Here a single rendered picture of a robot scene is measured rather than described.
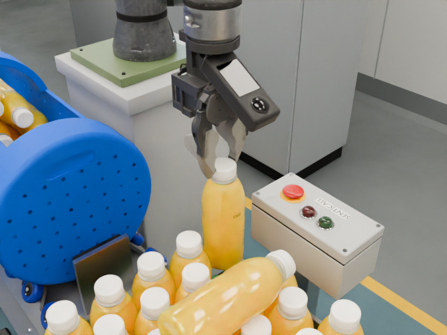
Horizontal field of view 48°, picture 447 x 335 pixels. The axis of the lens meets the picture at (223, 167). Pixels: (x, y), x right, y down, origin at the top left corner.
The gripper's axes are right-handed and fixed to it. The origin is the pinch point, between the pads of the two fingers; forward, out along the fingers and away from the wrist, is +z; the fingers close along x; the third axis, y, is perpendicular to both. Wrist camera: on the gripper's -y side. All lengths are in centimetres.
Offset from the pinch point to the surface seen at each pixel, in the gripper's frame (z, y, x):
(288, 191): 8.3, -3.5, -11.4
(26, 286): 22.7, 19.8, 27.4
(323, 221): 8.3, -12.2, -10.0
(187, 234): 10.0, 0.7, 6.8
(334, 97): 76, 92, -157
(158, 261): 10.0, -1.1, 13.5
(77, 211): 9.5, 16.5, 17.1
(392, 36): 74, 120, -249
